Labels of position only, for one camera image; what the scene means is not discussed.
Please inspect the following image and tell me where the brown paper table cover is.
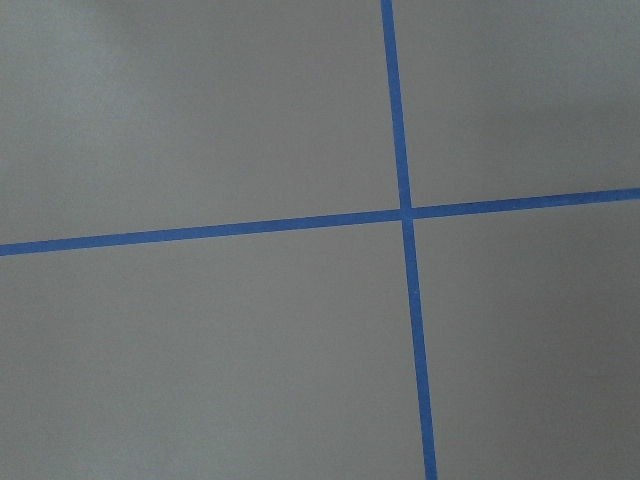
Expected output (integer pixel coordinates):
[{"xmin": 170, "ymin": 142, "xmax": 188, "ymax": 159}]
[{"xmin": 1, "ymin": 1, "xmax": 639, "ymax": 479}]

